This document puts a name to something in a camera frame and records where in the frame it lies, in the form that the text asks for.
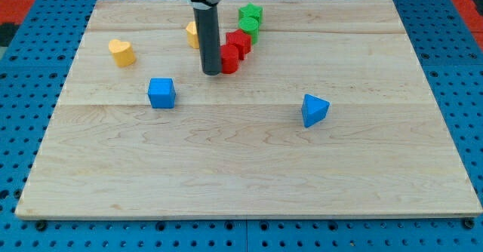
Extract blue cube block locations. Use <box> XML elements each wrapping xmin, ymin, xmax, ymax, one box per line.
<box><xmin>147</xmin><ymin>78</ymin><xmax>176</xmax><ymax>109</ymax></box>

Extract yellow heart block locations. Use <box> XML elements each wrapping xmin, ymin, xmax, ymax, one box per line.
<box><xmin>108</xmin><ymin>39</ymin><xmax>137</xmax><ymax>67</ymax></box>

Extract wooden board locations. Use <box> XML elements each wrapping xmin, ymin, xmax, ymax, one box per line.
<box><xmin>16</xmin><ymin>0</ymin><xmax>482</xmax><ymax>220</ymax></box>

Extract red cylinder block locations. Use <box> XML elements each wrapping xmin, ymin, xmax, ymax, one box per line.
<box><xmin>220</xmin><ymin>44</ymin><xmax>238</xmax><ymax>74</ymax></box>

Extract blue triangle block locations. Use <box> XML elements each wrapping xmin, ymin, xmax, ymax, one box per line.
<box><xmin>301</xmin><ymin>94</ymin><xmax>330</xmax><ymax>128</ymax></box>

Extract red star block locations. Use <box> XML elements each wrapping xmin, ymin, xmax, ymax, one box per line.
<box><xmin>226</xmin><ymin>29</ymin><xmax>251</xmax><ymax>60</ymax></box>

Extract green cylinder block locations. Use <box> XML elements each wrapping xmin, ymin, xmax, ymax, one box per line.
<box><xmin>238</xmin><ymin>17</ymin><xmax>260</xmax><ymax>45</ymax></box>

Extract yellow pentagon block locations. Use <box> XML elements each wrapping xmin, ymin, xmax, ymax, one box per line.
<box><xmin>185</xmin><ymin>21</ymin><xmax>199</xmax><ymax>49</ymax></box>

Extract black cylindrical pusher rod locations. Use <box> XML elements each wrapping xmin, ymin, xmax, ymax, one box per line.
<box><xmin>194</xmin><ymin>5</ymin><xmax>222</xmax><ymax>75</ymax></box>

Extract green star block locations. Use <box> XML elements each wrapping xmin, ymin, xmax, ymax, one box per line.
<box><xmin>238</xmin><ymin>3</ymin><xmax>263</xmax><ymax>24</ymax></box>

